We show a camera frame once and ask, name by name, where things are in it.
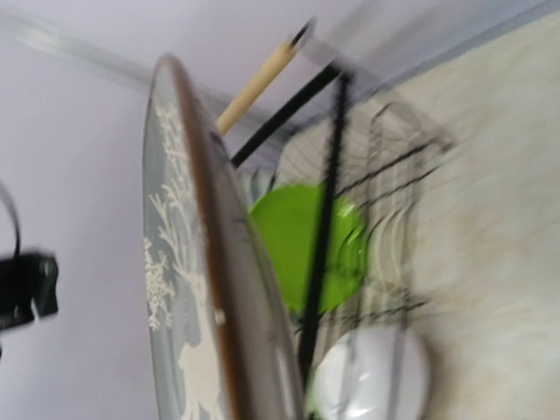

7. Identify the bright green plate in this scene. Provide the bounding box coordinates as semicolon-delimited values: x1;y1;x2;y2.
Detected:
250;184;368;314

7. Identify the black wire dish rack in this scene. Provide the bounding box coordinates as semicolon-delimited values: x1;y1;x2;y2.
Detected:
216;17;459;420

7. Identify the grey reindeer plate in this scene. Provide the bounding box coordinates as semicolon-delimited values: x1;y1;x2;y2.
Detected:
142;54;305;419

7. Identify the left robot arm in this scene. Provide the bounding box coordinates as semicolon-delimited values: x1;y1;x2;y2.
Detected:
1;185;59;332

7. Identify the white ceramic bowl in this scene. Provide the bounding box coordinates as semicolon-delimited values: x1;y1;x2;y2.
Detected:
312;325;431;419

